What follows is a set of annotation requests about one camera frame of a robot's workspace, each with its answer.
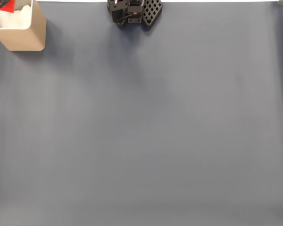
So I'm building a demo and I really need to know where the red cube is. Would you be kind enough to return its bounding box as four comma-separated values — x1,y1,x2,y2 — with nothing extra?
0,0,17,14

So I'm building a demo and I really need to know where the beige open box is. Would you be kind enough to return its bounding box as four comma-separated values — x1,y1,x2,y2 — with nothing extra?
0,0,47,52

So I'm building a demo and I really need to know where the white padding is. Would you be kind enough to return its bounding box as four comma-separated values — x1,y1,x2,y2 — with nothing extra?
0,4,32,30

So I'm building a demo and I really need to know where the dark grey table mat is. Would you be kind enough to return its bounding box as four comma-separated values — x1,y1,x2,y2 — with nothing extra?
0,1,283,226

